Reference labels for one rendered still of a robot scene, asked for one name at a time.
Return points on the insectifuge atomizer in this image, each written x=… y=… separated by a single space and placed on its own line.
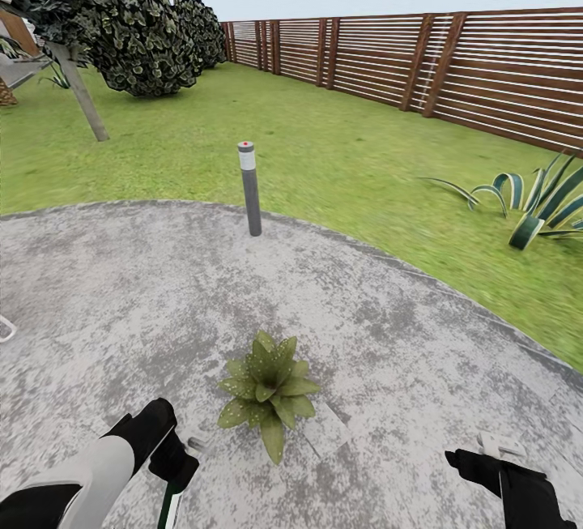
x=171 y=505

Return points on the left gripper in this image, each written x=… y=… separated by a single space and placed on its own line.
x=178 y=469

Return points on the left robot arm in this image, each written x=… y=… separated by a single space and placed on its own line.
x=80 y=492

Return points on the pot plant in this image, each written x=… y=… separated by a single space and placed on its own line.
x=269 y=388

